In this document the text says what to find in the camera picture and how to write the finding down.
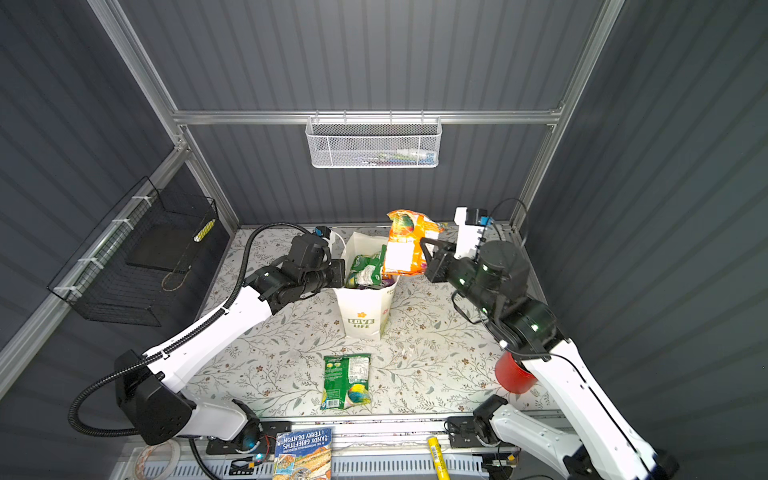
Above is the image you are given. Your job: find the white paper bag floral print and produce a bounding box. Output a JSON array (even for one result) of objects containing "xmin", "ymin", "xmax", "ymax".
[{"xmin": 334, "ymin": 232, "xmax": 397, "ymax": 340}]

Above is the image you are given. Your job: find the yellow marker tube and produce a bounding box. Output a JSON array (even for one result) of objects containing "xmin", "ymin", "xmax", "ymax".
[{"xmin": 427, "ymin": 436, "xmax": 450, "ymax": 480}]

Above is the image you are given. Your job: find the orange snack bag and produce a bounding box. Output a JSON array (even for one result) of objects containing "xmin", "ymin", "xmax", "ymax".
[{"xmin": 383, "ymin": 209, "xmax": 444, "ymax": 276}]

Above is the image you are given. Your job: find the white wire mesh basket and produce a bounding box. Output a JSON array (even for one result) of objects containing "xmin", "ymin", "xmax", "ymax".
[{"xmin": 305, "ymin": 117, "xmax": 443, "ymax": 169}]

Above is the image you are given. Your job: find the black wire basket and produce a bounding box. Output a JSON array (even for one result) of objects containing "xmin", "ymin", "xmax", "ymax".
[{"xmin": 48, "ymin": 182, "xmax": 221, "ymax": 327}]

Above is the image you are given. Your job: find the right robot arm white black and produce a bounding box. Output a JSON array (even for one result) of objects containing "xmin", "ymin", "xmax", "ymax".
[{"xmin": 420, "ymin": 238, "xmax": 679, "ymax": 479}]

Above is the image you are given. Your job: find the paperback book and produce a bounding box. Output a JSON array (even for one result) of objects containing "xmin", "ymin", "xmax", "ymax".
[{"xmin": 273, "ymin": 427, "xmax": 333, "ymax": 480}]

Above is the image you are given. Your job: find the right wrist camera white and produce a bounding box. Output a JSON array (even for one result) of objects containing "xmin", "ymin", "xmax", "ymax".
[{"xmin": 454, "ymin": 207, "xmax": 489, "ymax": 259}]

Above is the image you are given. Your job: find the green snack bag front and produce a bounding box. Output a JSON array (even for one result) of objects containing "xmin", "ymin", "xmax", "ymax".
[{"xmin": 320, "ymin": 354, "xmax": 371, "ymax": 410}]

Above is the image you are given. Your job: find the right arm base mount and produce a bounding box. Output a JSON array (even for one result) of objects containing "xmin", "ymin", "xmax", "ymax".
[{"xmin": 443, "ymin": 415, "xmax": 515, "ymax": 449}]

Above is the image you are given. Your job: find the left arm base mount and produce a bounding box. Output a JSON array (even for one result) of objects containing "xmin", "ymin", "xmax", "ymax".
[{"xmin": 205, "ymin": 421, "xmax": 292, "ymax": 465}]

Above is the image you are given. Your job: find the red pencil cup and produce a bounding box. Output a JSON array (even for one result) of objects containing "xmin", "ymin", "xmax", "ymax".
[{"xmin": 494, "ymin": 352, "xmax": 537, "ymax": 395}]

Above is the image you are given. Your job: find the yellow item in black basket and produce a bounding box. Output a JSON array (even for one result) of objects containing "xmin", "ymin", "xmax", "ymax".
[{"xmin": 193, "ymin": 219, "xmax": 217, "ymax": 243}]

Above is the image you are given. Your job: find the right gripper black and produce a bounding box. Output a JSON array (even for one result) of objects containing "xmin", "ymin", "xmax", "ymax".
[{"xmin": 420, "ymin": 235, "xmax": 497, "ymax": 321}]

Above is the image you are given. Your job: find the black pad in basket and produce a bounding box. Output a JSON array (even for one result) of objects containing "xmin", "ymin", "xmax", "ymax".
[{"xmin": 126, "ymin": 224, "xmax": 202, "ymax": 273}]

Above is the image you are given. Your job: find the green snack bag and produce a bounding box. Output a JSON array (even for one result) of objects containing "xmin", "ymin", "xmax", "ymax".
[
  {"xmin": 345, "ymin": 244, "xmax": 387, "ymax": 289},
  {"xmin": 320, "ymin": 354, "xmax": 371, "ymax": 410}
]

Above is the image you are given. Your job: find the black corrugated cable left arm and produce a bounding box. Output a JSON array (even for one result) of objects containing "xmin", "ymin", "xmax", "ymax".
[{"xmin": 67, "ymin": 222, "xmax": 313, "ymax": 438}]

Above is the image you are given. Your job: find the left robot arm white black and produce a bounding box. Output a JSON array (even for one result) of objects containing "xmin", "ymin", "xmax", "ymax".
[{"xmin": 116, "ymin": 227, "xmax": 345, "ymax": 450}]

